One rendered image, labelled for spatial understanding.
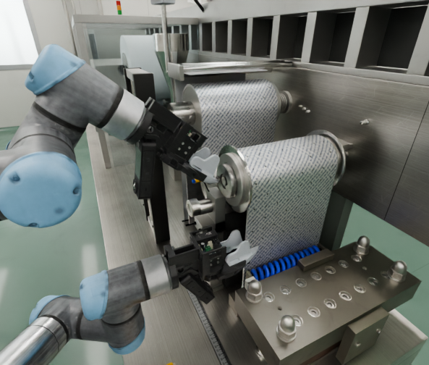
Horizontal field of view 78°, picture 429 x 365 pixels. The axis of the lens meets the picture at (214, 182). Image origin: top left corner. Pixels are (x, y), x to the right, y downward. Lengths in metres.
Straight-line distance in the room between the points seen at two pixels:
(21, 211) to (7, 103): 5.86
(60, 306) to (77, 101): 0.40
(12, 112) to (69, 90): 5.77
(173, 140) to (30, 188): 0.25
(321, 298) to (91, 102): 0.58
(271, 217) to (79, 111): 0.42
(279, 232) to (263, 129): 0.31
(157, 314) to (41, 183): 0.54
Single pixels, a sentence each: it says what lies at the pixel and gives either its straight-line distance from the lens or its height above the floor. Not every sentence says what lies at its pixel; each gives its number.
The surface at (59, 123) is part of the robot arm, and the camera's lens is 0.44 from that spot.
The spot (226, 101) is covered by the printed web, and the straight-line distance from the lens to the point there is 0.72.
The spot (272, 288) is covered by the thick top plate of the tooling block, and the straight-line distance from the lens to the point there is 0.65.
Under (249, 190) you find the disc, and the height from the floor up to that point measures 1.26.
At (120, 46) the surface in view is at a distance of 1.43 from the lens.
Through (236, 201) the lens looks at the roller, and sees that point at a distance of 0.56.
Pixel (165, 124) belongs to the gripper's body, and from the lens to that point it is 0.48.
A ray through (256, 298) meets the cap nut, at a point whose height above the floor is 1.04.
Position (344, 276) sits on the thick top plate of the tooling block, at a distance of 0.73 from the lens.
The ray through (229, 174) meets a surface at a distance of 0.54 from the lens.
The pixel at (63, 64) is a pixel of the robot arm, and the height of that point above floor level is 1.49.
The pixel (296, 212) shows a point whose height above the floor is 1.16.
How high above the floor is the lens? 1.52
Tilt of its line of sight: 29 degrees down
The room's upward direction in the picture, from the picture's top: straight up
